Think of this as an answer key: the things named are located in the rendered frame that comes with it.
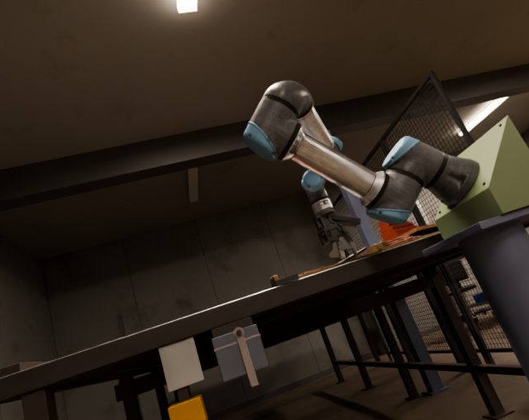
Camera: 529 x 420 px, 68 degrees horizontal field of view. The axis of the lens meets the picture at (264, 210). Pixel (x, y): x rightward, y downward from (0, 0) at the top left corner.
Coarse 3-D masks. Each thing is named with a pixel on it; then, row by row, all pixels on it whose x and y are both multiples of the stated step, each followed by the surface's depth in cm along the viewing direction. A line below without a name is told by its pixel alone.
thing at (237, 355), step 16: (240, 320) 114; (224, 336) 111; (240, 336) 111; (256, 336) 111; (224, 352) 109; (240, 352) 110; (256, 352) 110; (224, 368) 108; (240, 368) 108; (256, 368) 109; (256, 384) 107
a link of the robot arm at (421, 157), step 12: (396, 144) 120; (408, 144) 112; (420, 144) 113; (396, 156) 112; (408, 156) 112; (420, 156) 111; (432, 156) 112; (384, 168) 118; (396, 168) 113; (408, 168) 111; (420, 168) 111; (432, 168) 111; (420, 180) 111
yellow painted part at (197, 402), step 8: (184, 392) 108; (184, 400) 107; (192, 400) 104; (200, 400) 104; (168, 408) 103; (176, 408) 103; (184, 408) 103; (192, 408) 103; (200, 408) 104; (176, 416) 102; (184, 416) 103; (192, 416) 103; (200, 416) 103
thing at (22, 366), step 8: (0, 368) 111; (8, 368) 111; (16, 368) 111; (24, 368) 114; (152, 368) 318; (160, 368) 355; (0, 376) 110; (104, 376) 186; (112, 376) 200; (64, 384) 138; (72, 384) 146; (80, 384) 153; (88, 384) 171; (16, 400) 114
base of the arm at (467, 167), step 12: (444, 156) 112; (444, 168) 111; (456, 168) 110; (468, 168) 110; (432, 180) 113; (444, 180) 111; (456, 180) 111; (468, 180) 109; (432, 192) 117; (444, 192) 113; (456, 192) 111; (456, 204) 113
